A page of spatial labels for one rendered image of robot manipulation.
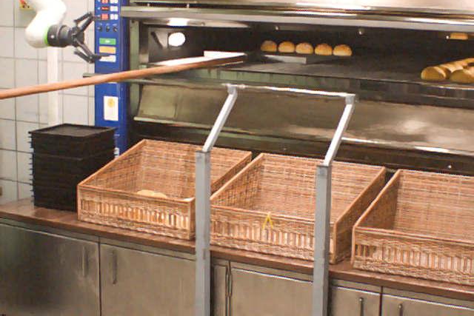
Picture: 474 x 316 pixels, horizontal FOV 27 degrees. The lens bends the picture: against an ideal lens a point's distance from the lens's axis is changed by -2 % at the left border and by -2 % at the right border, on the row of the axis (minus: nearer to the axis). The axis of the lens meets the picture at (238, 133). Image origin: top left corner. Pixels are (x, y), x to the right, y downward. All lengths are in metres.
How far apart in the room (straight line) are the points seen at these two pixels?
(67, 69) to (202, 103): 0.75
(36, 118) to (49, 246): 0.87
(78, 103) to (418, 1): 1.72
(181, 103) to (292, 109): 0.54
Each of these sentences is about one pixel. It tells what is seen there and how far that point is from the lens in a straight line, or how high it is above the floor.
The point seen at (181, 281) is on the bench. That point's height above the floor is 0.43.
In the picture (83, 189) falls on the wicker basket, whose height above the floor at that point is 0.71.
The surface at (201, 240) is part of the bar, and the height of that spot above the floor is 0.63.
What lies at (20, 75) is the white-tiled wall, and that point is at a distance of 4.87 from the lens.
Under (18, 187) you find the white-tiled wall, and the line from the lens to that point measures 4.98.
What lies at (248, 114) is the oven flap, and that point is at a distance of 4.14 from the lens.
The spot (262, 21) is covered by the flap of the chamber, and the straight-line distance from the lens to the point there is 3.91.
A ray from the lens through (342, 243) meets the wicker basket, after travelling 3.57.
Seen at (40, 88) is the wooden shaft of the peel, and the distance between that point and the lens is 3.45.
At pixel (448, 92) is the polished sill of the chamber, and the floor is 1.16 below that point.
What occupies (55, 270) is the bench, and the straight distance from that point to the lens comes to 4.19.
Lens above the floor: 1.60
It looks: 9 degrees down
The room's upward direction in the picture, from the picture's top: 1 degrees clockwise
